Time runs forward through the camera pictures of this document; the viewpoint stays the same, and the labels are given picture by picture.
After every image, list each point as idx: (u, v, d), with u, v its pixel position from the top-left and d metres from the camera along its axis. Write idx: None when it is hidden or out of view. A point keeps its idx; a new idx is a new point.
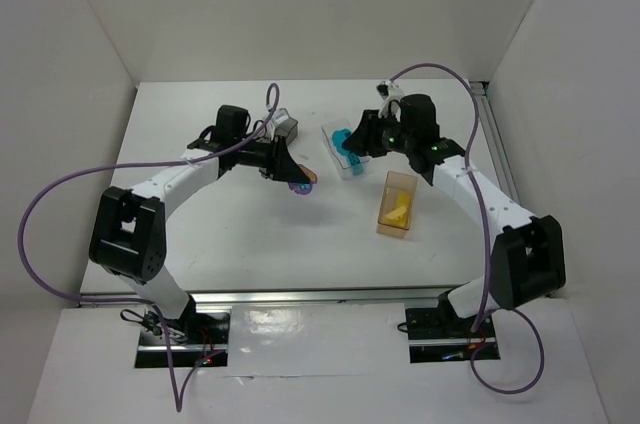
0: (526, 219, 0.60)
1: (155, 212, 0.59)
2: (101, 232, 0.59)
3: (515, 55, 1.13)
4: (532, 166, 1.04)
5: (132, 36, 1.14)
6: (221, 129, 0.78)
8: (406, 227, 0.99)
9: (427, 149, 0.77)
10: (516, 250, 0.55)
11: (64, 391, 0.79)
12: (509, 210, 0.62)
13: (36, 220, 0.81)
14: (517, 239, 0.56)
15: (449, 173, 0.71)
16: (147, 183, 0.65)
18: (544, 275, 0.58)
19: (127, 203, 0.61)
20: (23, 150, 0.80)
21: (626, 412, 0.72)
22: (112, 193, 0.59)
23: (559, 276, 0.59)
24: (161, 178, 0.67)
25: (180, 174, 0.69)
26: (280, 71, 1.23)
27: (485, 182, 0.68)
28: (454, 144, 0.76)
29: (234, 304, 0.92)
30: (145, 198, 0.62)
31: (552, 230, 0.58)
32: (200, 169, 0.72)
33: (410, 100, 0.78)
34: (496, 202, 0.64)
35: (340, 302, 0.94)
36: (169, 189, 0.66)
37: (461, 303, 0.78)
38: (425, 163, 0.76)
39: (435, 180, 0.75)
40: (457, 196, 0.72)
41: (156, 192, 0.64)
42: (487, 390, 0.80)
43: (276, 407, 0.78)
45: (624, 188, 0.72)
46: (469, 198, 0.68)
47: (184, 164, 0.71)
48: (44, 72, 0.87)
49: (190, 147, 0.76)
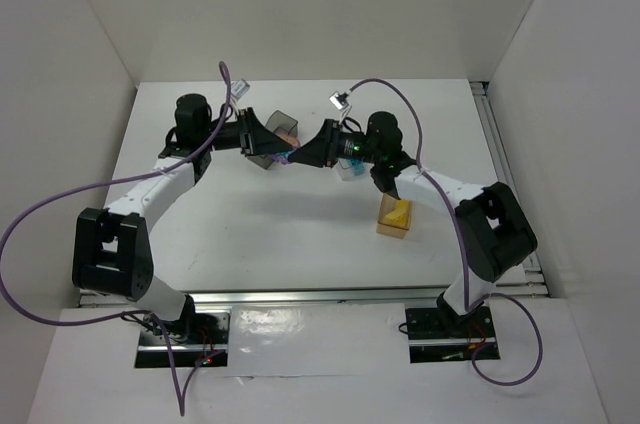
0: (479, 192, 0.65)
1: (137, 227, 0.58)
2: (82, 258, 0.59)
3: (515, 55, 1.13)
4: (532, 166, 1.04)
5: (131, 36, 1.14)
6: (185, 132, 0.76)
8: (406, 227, 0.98)
9: (388, 169, 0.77)
10: (477, 217, 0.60)
11: (66, 390, 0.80)
12: (464, 191, 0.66)
13: (35, 221, 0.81)
14: (477, 209, 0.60)
15: (407, 178, 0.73)
16: (123, 199, 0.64)
18: (515, 240, 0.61)
19: (105, 224, 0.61)
20: (24, 151, 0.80)
21: (627, 413, 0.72)
22: (88, 215, 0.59)
23: (530, 237, 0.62)
24: (137, 193, 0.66)
25: (157, 187, 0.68)
26: (279, 70, 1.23)
27: (439, 176, 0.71)
28: (409, 160, 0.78)
29: (233, 304, 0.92)
30: (123, 216, 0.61)
31: (505, 195, 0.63)
32: (175, 176, 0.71)
33: (379, 123, 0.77)
34: (450, 186, 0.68)
35: (340, 302, 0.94)
36: (147, 203, 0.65)
37: (455, 302, 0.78)
38: (389, 183, 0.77)
39: (399, 191, 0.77)
40: (419, 198, 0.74)
41: (133, 208, 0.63)
42: (486, 390, 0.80)
43: (276, 407, 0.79)
45: (625, 187, 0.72)
46: (429, 195, 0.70)
47: (159, 175, 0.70)
48: (45, 74, 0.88)
49: (160, 156, 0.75)
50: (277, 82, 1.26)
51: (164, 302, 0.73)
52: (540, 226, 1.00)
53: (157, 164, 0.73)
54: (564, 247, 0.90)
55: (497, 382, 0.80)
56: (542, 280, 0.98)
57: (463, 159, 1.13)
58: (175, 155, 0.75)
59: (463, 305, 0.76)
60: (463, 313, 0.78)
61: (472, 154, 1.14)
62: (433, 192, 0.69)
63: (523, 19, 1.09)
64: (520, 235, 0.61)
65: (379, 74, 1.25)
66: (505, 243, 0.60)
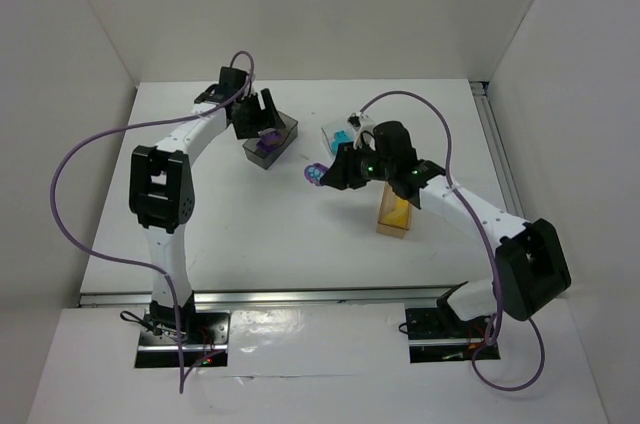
0: (520, 227, 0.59)
1: (183, 164, 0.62)
2: (136, 187, 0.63)
3: (514, 54, 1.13)
4: (532, 165, 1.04)
5: (132, 35, 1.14)
6: (224, 84, 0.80)
8: (406, 227, 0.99)
9: (408, 173, 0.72)
10: (519, 259, 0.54)
11: (64, 392, 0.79)
12: (503, 221, 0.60)
13: (33, 220, 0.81)
14: (517, 249, 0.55)
15: (435, 195, 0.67)
16: (167, 138, 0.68)
18: (551, 280, 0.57)
19: (153, 160, 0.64)
20: (24, 149, 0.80)
21: (627, 413, 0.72)
22: (141, 152, 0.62)
23: (565, 276, 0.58)
24: (180, 133, 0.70)
25: (197, 128, 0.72)
26: (280, 70, 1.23)
27: (472, 196, 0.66)
28: (433, 164, 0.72)
29: (233, 304, 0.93)
30: (171, 152, 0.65)
31: (548, 233, 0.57)
32: (211, 121, 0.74)
33: (383, 128, 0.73)
34: (488, 215, 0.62)
35: (340, 302, 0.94)
36: (188, 143, 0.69)
37: (461, 305, 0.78)
38: (410, 188, 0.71)
39: (421, 204, 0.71)
40: (446, 215, 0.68)
41: (178, 147, 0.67)
42: (490, 391, 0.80)
43: (275, 408, 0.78)
45: (624, 187, 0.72)
46: (462, 218, 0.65)
47: (196, 119, 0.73)
48: (44, 73, 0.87)
49: (195, 100, 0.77)
50: (278, 82, 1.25)
51: (174, 288, 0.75)
52: None
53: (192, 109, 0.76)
54: (564, 247, 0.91)
55: (520, 386, 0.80)
56: None
57: (464, 158, 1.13)
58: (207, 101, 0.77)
59: (480, 311, 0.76)
60: (465, 319, 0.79)
61: (472, 155, 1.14)
62: (465, 215, 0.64)
63: (523, 19, 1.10)
64: (555, 276, 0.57)
65: (380, 74, 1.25)
66: (541, 283, 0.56)
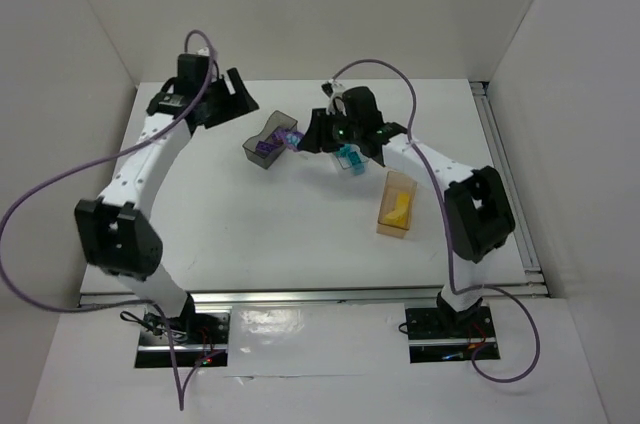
0: (468, 174, 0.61)
1: (135, 220, 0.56)
2: (91, 246, 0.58)
3: (514, 54, 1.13)
4: (532, 165, 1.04)
5: (131, 35, 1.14)
6: (184, 77, 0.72)
8: (406, 227, 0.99)
9: (373, 133, 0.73)
10: (464, 201, 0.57)
11: (64, 392, 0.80)
12: (454, 170, 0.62)
13: (33, 220, 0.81)
14: (463, 191, 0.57)
15: (395, 149, 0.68)
16: (116, 184, 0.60)
18: (495, 224, 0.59)
19: (104, 213, 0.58)
20: (23, 149, 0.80)
21: (627, 414, 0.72)
22: (85, 210, 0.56)
23: (509, 219, 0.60)
24: (129, 173, 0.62)
25: (150, 159, 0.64)
26: (280, 70, 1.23)
27: (428, 149, 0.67)
28: (397, 125, 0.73)
29: (233, 304, 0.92)
30: (120, 205, 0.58)
31: (492, 180, 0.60)
32: (167, 142, 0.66)
33: (350, 91, 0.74)
34: (440, 164, 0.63)
35: (340, 302, 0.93)
36: (141, 185, 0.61)
37: (453, 295, 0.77)
38: (374, 147, 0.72)
39: (384, 160, 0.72)
40: (406, 170, 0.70)
41: (128, 193, 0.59)
42: (490, 390, 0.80)
43: (275, 408, 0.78)
45: (624, 187, 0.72)
46: (417, 170, 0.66)
47: (148, 144, 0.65)
48: (44, 73, 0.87)
49: (150, 112, 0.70)
50: (279, 82, 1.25)
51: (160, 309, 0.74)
52: (540, 226, 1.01)
53: (146, 125, 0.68)
54: (564, 247, 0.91)
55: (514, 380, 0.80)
56: (542, 280, 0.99)
57: (463, 159, 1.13)
58: (166, 110, 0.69)
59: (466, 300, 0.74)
60: (458, 310, 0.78)
61: (472, 155, 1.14)
62: (419, 166, 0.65)
63: (523, 19, 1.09)
64: (500, 219, 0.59)
65: (380, 74, 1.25)
66: (486, 225, 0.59)
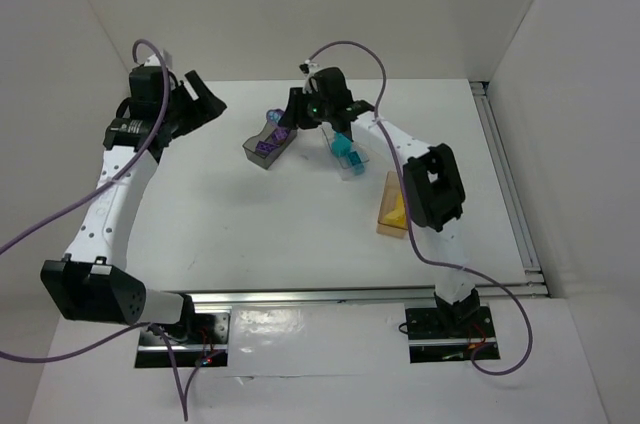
0: (425, 150, 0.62)
1: (109, 277, 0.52)
2: (67, 305, 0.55)
3: (514, 54, 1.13)
4: (532, 165, 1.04)
5: (132, 36, 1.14)
6: (140, 98, 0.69)
8: (406, 227, 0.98)
9: (343, 110, 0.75)
10: (418, 174, 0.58)
11: (65, 391, 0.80)
12: (413, 146, 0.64)
13: (33, 220, 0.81)
14: (417, 164, 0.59)
15: (362, 126, 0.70)
16: (83, 238, 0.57)
18: (449, 196, 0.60)
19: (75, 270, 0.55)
20: (24, 149, 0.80)
21: (627, 414, 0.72)
22: (54, 273, 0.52)
23: (461, 191, 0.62)
24: (94, 223, 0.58)
25: (115, 203, 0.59)
26: (280, 71, 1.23)
27: (393, 127, 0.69)
28: (365, 104, 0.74)
29: (233, 304, 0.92)
30: (92, 261, 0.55)
31: (447, 156, 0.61)
32: (131, 179, 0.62)
33: (321, 70, 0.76)
34: (400, 141, 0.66)
35: (340, 301, 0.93)
36: (111, 233, 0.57)
37: (447, 289, 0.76)
38: (343, 123, 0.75)
39: (354, 137, 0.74)
40: (372, 146, 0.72)
41: (98, 247, 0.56)
42: (490, 390, 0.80)
43: (276, 407, 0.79)
45: (624, 188, 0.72)
46: (381, 146, 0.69)
47: (111, 186, 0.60)
48: (45, 73, 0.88)
49: (108, 143, 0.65)
50: (279, 82, 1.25)
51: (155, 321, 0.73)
52: (540, 226, 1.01)
53: (104, 161, 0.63)
54: (564, 247, 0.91)
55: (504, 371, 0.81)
56: (542, 280, 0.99)
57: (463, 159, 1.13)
58: (126, 140, 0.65)
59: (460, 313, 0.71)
60: (451, 302, 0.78)
61: (472, 155, 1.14)
62: (382, 142, 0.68)
63: (523, 19, 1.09)
64: (452, 191, 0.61)
65: (380, 74, 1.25)
66: (440, 196, 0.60)
